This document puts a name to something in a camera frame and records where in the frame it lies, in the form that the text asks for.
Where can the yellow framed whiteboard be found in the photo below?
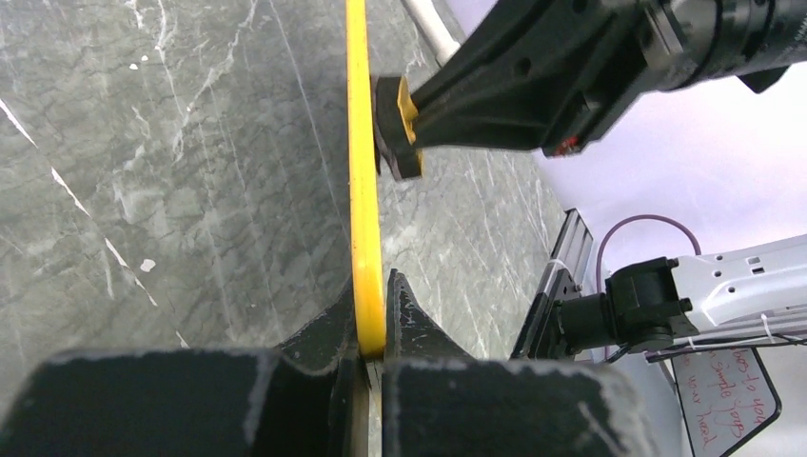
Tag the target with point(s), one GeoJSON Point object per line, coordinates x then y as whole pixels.
{"type": "Point", "coordinates": [365, 237]}

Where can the white PVC pipe frame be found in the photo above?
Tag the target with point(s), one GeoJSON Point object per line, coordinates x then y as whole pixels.
{"type": "Point", "coordinates": [437, 35]}

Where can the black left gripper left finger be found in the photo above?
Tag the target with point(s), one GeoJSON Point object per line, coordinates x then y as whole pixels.
{"type": "Point", "coordinates": [305, 397]}

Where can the black framed small whiteboard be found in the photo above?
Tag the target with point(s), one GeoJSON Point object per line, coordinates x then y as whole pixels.
{"type": "Point", "coordinates": [726, 398]}

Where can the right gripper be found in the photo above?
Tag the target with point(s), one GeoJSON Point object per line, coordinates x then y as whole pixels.
{"type": "Point", "coordinates": [532, 64]}

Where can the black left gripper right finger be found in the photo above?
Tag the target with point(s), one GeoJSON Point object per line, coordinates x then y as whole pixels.
{"type": "Point", "coordinates": [438, 400]}

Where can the yellow whiteboard eraser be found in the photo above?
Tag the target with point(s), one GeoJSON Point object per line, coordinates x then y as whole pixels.
{"type": "Point", "coordinates": [393, 113]}

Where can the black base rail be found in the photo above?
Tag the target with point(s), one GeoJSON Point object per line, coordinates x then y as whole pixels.
{"type": "Point", "coordinates": [540, 336]}

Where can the aluminium frame rail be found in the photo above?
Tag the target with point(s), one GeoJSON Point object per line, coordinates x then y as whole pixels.
{"type": "Point", "coordinates": [571, 258]}

